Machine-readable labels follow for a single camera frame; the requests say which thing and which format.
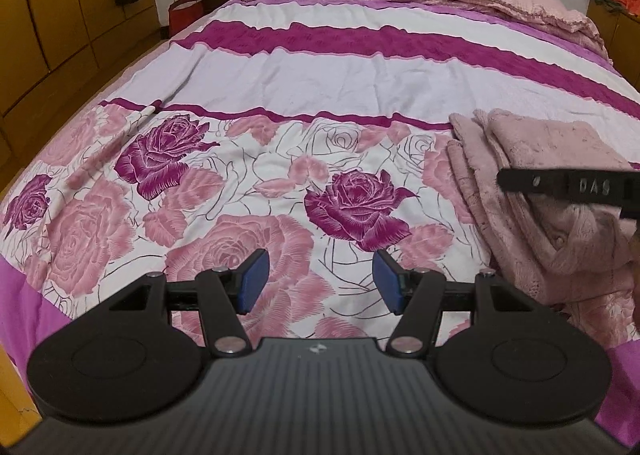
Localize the pink knitted sweater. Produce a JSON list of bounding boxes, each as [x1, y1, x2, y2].
[[447, 108, 640, 352]]

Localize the wooden drawer cabinet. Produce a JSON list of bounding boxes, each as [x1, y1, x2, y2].
[[585, 0, 640, 88]]

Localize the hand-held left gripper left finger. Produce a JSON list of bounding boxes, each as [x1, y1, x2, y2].
[[107, 248, 271, 359]]

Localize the red shopping bag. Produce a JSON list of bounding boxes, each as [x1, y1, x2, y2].
[[167, 0, 205, 39]]

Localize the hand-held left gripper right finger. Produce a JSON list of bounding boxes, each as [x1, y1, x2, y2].
[[372, 248, 549, 357]]

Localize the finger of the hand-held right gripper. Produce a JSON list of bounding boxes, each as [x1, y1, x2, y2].
[[497, 164, 569, 199]]

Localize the floral striped bedspread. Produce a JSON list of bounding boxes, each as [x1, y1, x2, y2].
[[0, 0, 640, 455]]

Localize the yellow wooden wardrobe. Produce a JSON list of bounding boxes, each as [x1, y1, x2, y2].
[[0, 0, 162, 188]]

